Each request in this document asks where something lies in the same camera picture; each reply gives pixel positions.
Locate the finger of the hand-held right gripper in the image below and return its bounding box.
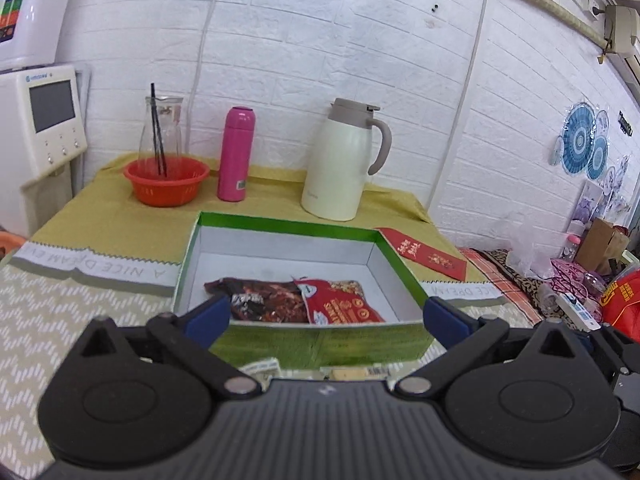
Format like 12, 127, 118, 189
580, 327, 640, 377

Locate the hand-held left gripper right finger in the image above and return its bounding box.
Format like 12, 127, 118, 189
395, 296, 586, 403

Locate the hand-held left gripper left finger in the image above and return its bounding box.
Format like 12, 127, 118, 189
75, 294, 263, 402

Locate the white green snack packet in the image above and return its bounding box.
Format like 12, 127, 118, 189
240, 357, 280, 377

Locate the pale yellow snack packet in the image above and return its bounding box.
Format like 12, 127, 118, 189
332, 366, 391, 381

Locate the green cardboard box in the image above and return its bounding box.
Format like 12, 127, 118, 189
171, 211, 435, 368

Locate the red shopping bag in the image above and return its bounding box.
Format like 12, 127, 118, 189
600, 269, 640, 344

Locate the white power strip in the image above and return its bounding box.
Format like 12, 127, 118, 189
555, 292, 601, 332

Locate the red checked cloth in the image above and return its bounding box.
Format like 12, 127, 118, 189
457, 247, 545, 324

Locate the dark brown snack packet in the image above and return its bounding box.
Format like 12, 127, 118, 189
204, 277, 311, 325

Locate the red envelope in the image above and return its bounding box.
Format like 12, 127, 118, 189
376, 227, 467, 281

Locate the pink patterned pouch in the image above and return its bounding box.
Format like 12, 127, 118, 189
550, 257, 601, 302

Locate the leopard print cloth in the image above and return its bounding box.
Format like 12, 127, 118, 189
492, 250, 556, 311

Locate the brown cardboard box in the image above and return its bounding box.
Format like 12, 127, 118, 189
575, 217, 630, 274

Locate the red snack packet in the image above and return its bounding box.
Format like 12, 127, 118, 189
291, 276, 386, 326

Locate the clear plastic bag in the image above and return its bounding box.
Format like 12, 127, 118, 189
504, 232, 557, 282

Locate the small pink capped bottle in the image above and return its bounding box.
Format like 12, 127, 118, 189
562, 232, 586, 262

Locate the orange plastic basket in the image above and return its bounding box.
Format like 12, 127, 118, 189
124, 156, 211, 207

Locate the mustard yellow tablecloth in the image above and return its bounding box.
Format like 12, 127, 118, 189
30, 152, 488, 285

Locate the pink thermos bottle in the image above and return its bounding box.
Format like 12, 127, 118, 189
217, 106, 257, 203

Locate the zigzag patterned blanket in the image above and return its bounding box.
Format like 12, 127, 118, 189
0, 246, 506, 480

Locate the cream thermal jug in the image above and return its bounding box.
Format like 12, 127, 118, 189
301, 98, 392, 222

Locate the black chopstick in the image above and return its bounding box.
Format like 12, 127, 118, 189
149, 101, 164, 177
151, 83, 168, 177

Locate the medium blue paper fan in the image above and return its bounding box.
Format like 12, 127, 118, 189
587, 135, 609, 181

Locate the clear glass carafe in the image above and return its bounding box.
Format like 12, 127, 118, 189
139, 96, 187, 166

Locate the large blue paper fan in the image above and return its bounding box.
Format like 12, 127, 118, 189
562, 101, 597, 174

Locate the white water dispenser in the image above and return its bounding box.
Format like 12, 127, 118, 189
0, 65, 91, 238

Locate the white air conditioner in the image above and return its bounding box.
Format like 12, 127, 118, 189
602, 2, 640, 83

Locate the beige wrapped pipe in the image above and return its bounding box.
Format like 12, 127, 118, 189
450, 0, 610, 55

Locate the white water heater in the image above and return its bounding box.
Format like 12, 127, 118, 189
0, 0, 83, 72

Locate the purple cartoon wall poster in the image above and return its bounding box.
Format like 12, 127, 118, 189
571, 180, 632, 233

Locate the white wall cable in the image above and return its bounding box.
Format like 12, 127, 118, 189
429, 0, 492, 212
189, 0, 232, 157

